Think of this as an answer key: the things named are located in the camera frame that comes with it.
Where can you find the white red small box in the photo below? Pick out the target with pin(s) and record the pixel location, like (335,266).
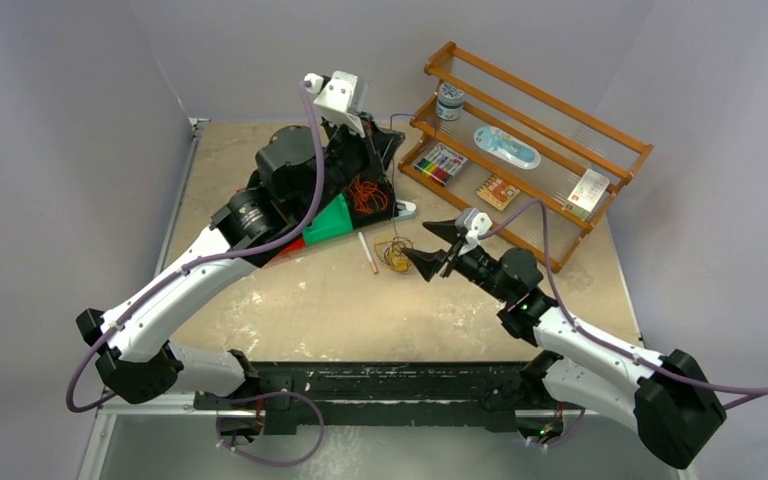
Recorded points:
(584,198)

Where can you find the white orange tipped pen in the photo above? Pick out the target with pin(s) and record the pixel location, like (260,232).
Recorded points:
(368,252)

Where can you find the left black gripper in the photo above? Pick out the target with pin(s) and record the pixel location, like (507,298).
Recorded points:
(375,147)

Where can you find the black plastic bin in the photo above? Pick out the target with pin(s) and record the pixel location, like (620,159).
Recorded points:
(369,196)

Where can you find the green plastic bin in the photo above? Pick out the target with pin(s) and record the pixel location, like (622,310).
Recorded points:
(333,221)

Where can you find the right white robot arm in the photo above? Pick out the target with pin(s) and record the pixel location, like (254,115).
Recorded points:
(660,397)

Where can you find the wooden tiered shelf rack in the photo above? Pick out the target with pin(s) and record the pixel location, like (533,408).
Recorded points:
(569,140)

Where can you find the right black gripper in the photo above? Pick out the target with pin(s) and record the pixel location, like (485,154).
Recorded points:
(429,263)

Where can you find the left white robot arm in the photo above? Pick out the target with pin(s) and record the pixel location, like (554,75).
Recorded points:
(136,359)

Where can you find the orange card pack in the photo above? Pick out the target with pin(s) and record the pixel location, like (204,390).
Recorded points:
(497,192)

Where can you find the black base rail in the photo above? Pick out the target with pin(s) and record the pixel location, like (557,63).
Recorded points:
(499,397)

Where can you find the white blue round jar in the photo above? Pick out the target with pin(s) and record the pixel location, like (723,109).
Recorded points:
(449,102)

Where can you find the blue packaged tool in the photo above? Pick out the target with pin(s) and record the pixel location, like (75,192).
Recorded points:
(507,148)

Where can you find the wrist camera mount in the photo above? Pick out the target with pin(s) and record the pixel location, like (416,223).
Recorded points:
(339,99)
(471,225)

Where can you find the red plastic bin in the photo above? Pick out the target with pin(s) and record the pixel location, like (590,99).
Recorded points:
(291,247)

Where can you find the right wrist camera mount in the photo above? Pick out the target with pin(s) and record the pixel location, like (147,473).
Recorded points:
(471,225)

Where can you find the coloured marker pack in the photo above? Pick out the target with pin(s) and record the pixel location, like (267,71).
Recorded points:
(440,164)

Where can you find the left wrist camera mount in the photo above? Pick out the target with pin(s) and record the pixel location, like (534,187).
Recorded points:
(339,99)

